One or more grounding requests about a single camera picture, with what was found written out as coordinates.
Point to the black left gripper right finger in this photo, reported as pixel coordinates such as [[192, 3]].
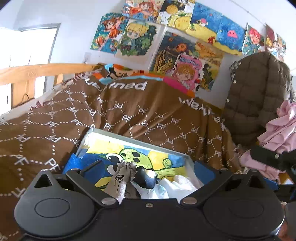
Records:
[[222, 178]]

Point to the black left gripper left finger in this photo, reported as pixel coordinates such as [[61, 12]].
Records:
[[79, 183]]

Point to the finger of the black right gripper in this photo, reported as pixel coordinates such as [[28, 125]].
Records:
[[283, 162]]

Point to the pink crumpled garment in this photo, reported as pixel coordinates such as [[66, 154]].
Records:
[[279, 137]]

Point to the brown patterned blanket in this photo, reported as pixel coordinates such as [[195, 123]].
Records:
[[43, 133]]

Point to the white crumpled cloth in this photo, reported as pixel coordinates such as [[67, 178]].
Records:
[[178, 189]]

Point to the brown quilted jacket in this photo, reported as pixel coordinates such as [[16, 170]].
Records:
[[260, 84]]

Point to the dark orange fish painting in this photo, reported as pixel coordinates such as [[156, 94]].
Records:
[[171, 46]]

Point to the red hair character painting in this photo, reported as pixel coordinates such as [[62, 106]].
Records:
[[109, 32]]

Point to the wooden bed frame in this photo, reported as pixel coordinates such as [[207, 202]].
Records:
[[22, 78]]

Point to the pink girl wall painting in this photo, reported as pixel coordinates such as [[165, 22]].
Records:
[[188, 71]]

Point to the blond character wall painting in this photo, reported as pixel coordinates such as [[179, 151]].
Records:
[[139, 41]]

